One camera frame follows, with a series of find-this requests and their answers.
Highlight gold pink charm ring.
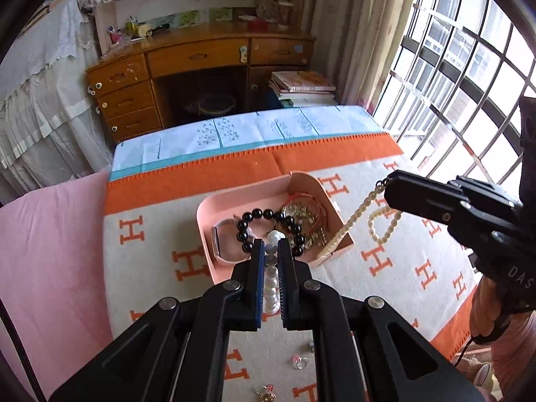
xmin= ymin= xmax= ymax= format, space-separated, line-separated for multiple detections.
xmin=253 ymin=383 xmax=277 ymax=402

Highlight pearl bracelet with flower charm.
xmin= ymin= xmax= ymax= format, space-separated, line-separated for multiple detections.
xmin=262 ymin=230 xmax=282 ymax=317

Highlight light blue patterned sheet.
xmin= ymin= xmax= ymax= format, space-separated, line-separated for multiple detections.
xmin=110 ymin=106 xmax=384 ymax=183

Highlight pink plastic tray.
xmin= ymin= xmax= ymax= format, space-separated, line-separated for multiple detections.
xmin=196 ymin=171 xmax=356 ymax=285

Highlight gold rhinestone hair comb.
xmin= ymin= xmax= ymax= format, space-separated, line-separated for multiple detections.
xmin=280 ymin=203 xmax=336 ymax=252

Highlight wooden desk with drawers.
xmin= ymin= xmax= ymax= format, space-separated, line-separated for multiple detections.
xmin=86 ymin=21 xmax=316 ymax=143

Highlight pink wristwatch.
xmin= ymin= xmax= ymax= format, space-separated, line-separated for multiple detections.
xmin=210 ymin=218 xmax=252 ymax=262

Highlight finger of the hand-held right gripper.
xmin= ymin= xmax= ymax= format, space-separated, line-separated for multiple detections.
xmin=384 ymin=190 xmax=461 ymax=223
xmin=384 ymin=171 xmax=465 ymax=208

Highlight black bead bracelet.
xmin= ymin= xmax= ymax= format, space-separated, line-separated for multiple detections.
xmin=236 ymin=208 xmax=306 ymax=258

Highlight red string bracelet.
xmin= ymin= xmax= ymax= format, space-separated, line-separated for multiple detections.
xmin=285 ymin=193 xmax=331 ymax=235

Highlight long pearl necklace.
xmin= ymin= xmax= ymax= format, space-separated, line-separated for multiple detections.
xmin=318 ymin=180 xmax=403 ymax=262

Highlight person's pink clothing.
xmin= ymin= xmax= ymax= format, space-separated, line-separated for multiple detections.
xmin=490 ymin=312 xmax=536 ymax=400

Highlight white lace cover cloth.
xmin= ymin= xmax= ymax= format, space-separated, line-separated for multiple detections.
xmin=0 ymin=0 xmax=114 ymax=206

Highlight person's right hand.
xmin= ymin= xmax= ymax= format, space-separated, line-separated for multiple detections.
xmin=469 ymin=276 xmax=509 ymax=344

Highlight glass jars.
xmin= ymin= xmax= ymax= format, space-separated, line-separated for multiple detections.
xmin=256 ymin=0 xmax=294 ymax=26

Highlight orange patterned blanket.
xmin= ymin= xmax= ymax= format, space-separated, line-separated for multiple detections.
xmin=104 ymin=134 xmax=480 ymax=402

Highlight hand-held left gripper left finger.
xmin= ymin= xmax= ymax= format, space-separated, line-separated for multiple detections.
xmin=48 ymin=239 xmax=266 ymax=402

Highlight barred window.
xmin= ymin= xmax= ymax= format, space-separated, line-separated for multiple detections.
xmin=373 ymin=0 xmax=536 ymax=202

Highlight beige curtain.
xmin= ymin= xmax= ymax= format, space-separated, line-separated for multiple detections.
xmin=301 ymin=0 xmax=419 ymax=114

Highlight stack of large books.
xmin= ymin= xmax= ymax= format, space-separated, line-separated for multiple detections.
xmin=268 ymin=71 xmax=338 ymax=107

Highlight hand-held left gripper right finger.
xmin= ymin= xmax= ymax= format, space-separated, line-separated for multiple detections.
xmin=277 ymin=239 xmax=486 ymax=402

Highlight beige slipper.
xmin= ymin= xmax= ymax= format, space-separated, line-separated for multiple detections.
xmin=457 ymin=355 xmax=494 ymax=387

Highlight pink bed sheet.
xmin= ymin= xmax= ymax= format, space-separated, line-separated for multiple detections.
xmin=0 ymin=170 xmax=116 ymax=402

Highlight round bin under desk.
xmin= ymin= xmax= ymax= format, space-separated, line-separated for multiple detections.
xmin=198 ymin=94 xmax=236 ymax=117

